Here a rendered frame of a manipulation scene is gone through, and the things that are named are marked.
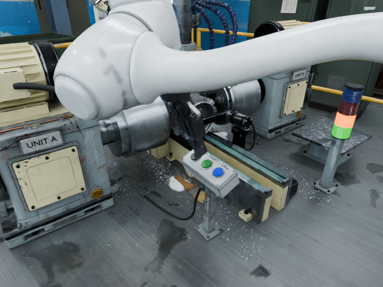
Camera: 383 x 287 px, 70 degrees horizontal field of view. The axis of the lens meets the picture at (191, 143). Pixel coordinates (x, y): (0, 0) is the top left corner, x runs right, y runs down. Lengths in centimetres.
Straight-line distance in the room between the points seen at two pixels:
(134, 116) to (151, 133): 9
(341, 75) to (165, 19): 378
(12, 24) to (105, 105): 574
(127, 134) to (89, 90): 63
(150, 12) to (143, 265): 66
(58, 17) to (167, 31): 553
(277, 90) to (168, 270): 98
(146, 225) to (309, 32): 76
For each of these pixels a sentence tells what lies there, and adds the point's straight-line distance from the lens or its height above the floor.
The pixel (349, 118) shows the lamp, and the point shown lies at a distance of 108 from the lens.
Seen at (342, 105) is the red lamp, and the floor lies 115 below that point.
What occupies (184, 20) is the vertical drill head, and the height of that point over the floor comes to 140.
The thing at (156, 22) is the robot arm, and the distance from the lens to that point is 49.
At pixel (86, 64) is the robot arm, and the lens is 37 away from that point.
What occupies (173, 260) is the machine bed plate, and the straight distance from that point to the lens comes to 87.
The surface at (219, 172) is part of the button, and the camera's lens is 73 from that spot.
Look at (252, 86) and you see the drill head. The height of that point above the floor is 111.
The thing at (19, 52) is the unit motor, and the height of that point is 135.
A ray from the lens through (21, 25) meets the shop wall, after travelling 612.
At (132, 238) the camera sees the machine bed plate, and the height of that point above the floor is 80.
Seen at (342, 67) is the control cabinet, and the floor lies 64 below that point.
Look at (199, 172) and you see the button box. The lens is 76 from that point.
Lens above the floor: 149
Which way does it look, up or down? 29 degrees down
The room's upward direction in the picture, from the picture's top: straight up
